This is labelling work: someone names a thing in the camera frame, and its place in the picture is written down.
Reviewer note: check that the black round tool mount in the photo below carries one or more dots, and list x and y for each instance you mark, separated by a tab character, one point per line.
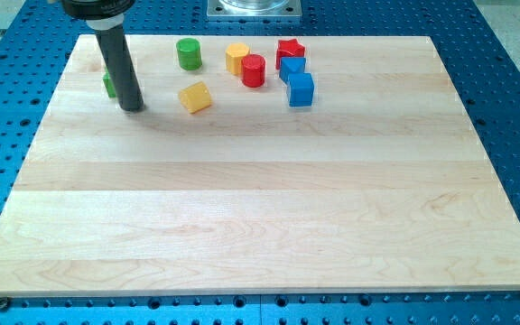
95	9

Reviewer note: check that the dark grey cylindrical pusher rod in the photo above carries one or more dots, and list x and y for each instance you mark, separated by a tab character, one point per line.
113	45

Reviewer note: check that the green star block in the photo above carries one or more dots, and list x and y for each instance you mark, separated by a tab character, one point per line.
108	85

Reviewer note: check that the red star block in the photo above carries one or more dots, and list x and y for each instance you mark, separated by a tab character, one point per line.
288	48

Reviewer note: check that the green cylinder block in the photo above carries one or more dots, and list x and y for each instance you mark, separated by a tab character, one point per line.
189	55

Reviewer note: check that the yellow half-round block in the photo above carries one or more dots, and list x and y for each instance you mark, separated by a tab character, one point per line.
195	97

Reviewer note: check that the blue perforated table plate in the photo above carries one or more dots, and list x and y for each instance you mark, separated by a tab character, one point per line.
36	46

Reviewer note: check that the yellow hexagon block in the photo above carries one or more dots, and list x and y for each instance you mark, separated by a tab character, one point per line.
234	54

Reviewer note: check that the red cylinder block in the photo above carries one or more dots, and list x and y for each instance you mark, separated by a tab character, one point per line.
253	70

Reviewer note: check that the blue triangle block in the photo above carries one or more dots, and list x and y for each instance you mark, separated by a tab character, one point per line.
291	65

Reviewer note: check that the blue cube block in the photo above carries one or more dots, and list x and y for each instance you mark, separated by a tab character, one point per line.
300	89

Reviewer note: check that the light wooden board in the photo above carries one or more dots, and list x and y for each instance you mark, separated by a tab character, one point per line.
382	185

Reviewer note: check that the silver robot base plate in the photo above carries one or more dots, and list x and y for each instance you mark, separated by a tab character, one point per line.
249	10

